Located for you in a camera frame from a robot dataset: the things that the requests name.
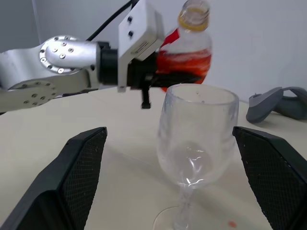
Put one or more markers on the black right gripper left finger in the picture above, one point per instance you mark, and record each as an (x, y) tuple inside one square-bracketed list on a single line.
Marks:
[(52, 187)]

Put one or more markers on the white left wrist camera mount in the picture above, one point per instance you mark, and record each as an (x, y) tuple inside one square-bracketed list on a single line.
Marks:
[(139, 36)]

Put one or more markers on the grey handheld device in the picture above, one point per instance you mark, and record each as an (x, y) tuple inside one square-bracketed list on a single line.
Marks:
[(261, 107)]

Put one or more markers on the clear wine glass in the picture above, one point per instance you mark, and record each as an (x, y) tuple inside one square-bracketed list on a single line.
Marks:
[(199, 143)]

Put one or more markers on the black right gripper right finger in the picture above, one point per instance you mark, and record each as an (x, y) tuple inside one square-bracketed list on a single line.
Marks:
[(275, 172)]

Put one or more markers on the bottle with red liquid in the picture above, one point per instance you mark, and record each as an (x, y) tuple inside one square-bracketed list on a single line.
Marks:
[(192, 60)]

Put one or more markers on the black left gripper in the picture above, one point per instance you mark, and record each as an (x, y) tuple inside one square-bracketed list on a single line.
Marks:
[(141, 74)]

